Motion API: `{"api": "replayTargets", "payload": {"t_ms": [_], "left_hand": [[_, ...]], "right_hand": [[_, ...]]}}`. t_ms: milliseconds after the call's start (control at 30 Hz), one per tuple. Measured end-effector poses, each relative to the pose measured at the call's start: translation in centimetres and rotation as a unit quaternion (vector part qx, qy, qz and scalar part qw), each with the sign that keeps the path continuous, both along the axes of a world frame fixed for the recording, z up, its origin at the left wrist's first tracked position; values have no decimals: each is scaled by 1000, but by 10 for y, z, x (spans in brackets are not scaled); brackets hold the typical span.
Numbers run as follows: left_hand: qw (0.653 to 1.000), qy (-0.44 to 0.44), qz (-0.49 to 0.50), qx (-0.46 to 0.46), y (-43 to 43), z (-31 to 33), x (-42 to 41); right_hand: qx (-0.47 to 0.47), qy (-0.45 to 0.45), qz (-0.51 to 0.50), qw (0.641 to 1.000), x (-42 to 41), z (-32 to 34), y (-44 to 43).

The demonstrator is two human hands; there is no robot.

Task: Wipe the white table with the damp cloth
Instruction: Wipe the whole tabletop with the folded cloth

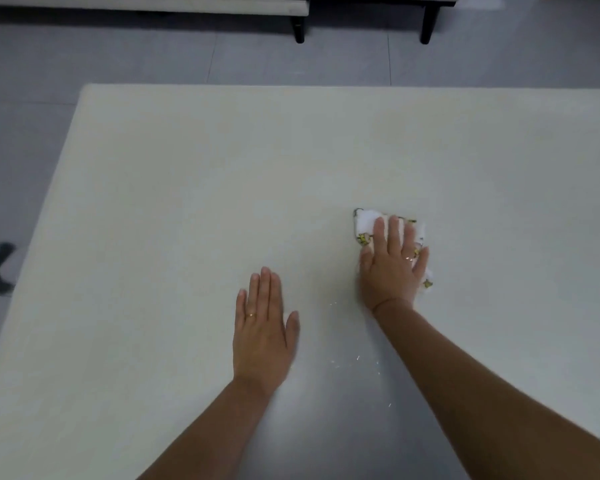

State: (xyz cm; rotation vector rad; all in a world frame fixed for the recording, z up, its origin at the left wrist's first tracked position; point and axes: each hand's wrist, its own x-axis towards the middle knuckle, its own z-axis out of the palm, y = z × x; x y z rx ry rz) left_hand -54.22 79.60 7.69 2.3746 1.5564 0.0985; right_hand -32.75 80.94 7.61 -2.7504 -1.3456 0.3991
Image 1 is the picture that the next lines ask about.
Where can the white table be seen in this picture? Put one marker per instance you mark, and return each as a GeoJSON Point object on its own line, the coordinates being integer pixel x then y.
{"type": "Point", "coordinates": [230, 169]}

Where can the person's left forearm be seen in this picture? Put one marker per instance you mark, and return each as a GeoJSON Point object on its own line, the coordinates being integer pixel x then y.
{"type": "Point", "coordinates": [215, 434]}

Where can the person's right forearm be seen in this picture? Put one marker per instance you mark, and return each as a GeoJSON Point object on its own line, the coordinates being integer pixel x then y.
{"type": "Point", "coordinates": [480, 404]}

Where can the person's left hand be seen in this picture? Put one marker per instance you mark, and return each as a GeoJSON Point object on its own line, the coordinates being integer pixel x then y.
{"type": "Point", "coordinates": [260, 344]}

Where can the person's right hand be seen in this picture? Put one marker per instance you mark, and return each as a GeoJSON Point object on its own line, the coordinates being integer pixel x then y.
{"type": "Point", "coordinates": [390, 277]}

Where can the white patterned cleaning cloth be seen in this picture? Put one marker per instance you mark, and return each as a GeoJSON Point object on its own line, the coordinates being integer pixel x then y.
{"type": "Point", "coordinates": [365, 222]}

